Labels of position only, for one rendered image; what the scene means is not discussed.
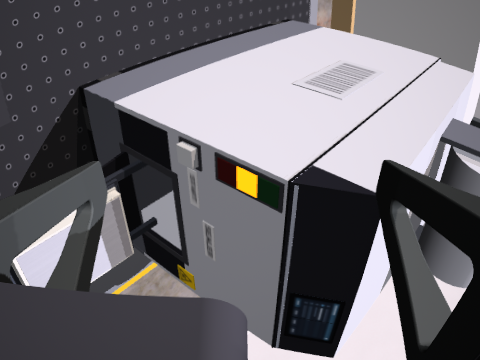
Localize white foil roll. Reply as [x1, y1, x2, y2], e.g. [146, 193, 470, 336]
[418, 146, 480, 288]

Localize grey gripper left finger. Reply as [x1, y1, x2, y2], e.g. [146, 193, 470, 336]
[0, 161, 108, 292]

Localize white well plate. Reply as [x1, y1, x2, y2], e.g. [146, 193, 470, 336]
[11, 187, 134, 286]

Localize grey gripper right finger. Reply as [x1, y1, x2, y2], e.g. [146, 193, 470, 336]
[376, 160, 480, 360]

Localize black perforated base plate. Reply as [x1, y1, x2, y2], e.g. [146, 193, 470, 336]
[0, 0, 311, 200]

